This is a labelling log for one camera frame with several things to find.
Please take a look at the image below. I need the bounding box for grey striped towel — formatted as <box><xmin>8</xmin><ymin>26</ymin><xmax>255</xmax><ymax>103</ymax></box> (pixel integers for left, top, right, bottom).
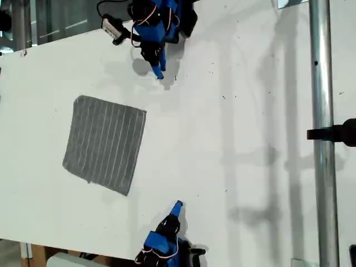
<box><xmin>62</xmin><ymin>95</ymin><xmax>147</xmax><ymax>197</ymax></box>

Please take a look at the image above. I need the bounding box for white container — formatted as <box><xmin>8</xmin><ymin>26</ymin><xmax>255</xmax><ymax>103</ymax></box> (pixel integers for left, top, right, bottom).
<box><xmin>46</xmin><ymin>251</ymin><xmax>106</xmax><ymax>267</ymax></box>

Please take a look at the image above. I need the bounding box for wooden table leg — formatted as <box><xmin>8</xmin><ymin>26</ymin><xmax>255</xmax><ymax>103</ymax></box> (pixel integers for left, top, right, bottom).
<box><xmin>19</xmin><ymin>242</ymin><xmax>48</xmax><ymax>267</ymax></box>

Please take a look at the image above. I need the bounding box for metal corner plate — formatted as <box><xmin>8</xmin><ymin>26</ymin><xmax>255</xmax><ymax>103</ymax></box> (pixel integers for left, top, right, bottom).
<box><xmin>276</xmin><ymin>0</ymin><xmax>310</xmax><ymax>9</ymax></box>

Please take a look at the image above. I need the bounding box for black round object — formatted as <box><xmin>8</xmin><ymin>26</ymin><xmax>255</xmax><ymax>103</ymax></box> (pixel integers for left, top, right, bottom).
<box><xmin>0</xmin><ymin>9</ymin><xmax>12</xmax><ymax>33</ymax></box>

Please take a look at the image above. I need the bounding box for black clamp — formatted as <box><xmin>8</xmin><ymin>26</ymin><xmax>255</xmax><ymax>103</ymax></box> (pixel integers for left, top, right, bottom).
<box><xmin>306</xmin><ymin>118</ymin><xmax>356</xmax><ymax>148</ymax></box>

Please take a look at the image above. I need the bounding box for gripper black camera cable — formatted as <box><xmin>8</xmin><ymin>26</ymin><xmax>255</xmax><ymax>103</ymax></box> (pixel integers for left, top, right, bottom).
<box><xmin>96</xmin><ymin>0</ymin><xmax>132</xmax><ymax>18</ymax></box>

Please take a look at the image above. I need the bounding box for steel post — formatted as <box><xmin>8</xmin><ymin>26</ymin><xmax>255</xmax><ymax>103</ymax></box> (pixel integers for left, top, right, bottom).
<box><xmin>308</xmin><ymin>0</ymin><xmax>340</xmax><ymax>267</ymax></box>

